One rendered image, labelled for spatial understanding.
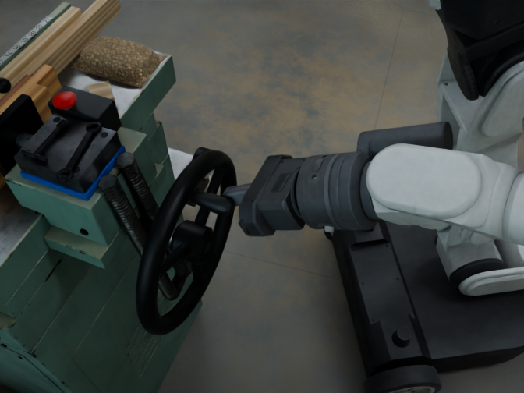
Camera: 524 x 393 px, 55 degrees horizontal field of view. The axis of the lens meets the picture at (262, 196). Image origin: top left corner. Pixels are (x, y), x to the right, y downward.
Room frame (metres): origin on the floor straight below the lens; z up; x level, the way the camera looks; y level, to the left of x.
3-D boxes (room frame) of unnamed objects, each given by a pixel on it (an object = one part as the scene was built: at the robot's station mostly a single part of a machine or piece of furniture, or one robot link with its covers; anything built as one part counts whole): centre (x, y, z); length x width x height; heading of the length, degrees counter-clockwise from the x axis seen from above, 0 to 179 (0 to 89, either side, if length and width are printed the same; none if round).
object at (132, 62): (0.71, 0.25, 0.92); 0.14 x 0.09 x 0.04; 68
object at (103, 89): (0.59, 0.25, 0.92); 0.04 x 0.03 x 0.04; 20
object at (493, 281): (0.69, -0.61, 0.28); 0.21 x 0.20 x 0.13; 98
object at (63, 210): (0.45, 0.25, 0.91); 0.15 x 0.14 x 0.09; 158
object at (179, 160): (0.72, 0.19, 0.58); 0.12 x 0.08 x 0.08; 68
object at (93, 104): (0.45, 0.24, 0.99); 0.13 x 0.11 x 0.06; 158
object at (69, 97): (0.49, 0.25, 1.02); 0.03 x 0.03 x 0.01
